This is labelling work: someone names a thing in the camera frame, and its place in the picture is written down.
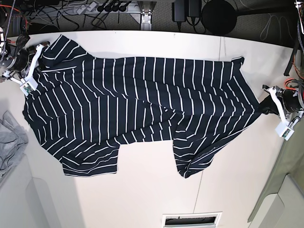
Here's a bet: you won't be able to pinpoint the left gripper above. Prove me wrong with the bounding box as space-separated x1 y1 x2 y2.
258 85 304 124

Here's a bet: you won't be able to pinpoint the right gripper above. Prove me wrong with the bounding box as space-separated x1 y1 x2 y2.
0 42 37 83

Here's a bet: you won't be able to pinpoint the navy white striped t-shirt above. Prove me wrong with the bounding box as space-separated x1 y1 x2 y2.
23 36 261 178

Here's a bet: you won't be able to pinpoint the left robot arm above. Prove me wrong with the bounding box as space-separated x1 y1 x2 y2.
258 0 304 125

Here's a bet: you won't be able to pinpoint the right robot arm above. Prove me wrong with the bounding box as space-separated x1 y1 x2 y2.
0 0 50 86

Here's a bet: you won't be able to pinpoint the green grey bin edge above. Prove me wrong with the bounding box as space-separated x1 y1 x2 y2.
247 125 304 223

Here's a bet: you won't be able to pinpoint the grey cloth pile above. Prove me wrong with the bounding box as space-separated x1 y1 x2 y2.
0 111 29 180

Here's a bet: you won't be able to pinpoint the white power strip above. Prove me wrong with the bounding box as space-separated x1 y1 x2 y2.
63 0 133 15

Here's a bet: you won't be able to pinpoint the round black base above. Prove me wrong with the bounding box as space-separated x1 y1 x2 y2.
202 0 237 35

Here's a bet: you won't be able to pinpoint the black power bricks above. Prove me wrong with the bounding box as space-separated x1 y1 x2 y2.
171 0 202 32

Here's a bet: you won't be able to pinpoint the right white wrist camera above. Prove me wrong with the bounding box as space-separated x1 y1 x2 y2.
19 78 38 96

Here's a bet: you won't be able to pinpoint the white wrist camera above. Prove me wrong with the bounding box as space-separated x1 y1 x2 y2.
275 122 295 141
19 78 38 96

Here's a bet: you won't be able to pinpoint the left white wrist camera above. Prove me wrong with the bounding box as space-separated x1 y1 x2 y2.
275 122 295 141

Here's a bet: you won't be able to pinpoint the aluminium frame post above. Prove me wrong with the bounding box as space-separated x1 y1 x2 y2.
128 0 158 31

